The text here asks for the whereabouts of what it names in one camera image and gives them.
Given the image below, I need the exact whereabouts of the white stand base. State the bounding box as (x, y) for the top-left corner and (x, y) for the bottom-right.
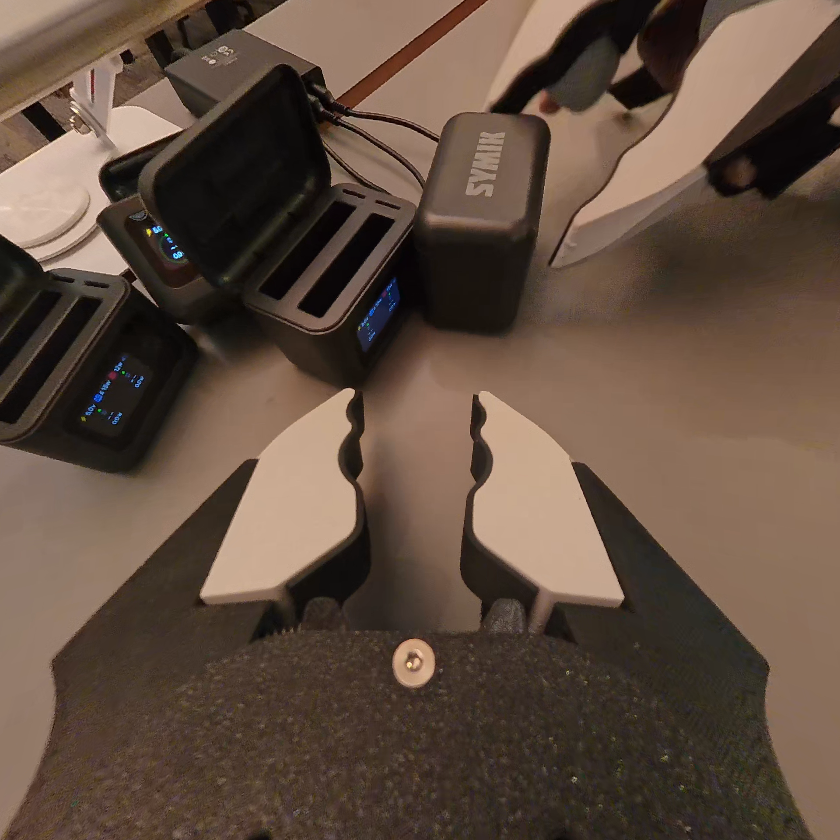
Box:
(0, 66), (178, 270)

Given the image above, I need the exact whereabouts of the black multi-port power hub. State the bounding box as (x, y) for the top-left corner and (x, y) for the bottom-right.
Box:
(164, 29), (329, 122)

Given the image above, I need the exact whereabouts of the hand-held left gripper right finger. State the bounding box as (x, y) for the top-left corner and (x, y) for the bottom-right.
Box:
(460, 390), (626, 634)

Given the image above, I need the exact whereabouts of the black charging cable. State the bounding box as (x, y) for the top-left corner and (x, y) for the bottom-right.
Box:
(322, 132), (427, 191)
(322, 103), (441, 143)

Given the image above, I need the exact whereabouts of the black battery charging case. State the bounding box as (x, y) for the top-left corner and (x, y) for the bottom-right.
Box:
(138, 63), (418, 388)
(414, 112), (552, 333)
(0, 237), (200, 473)
(99, 132), (263, 326)

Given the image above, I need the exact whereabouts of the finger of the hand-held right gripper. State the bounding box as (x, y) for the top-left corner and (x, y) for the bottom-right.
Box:
(486, 0), (657, 116)
(549, 0), (840, 270)

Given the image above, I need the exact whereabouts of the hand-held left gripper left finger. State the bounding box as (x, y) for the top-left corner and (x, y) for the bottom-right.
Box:
(200, 388), (372, 628)

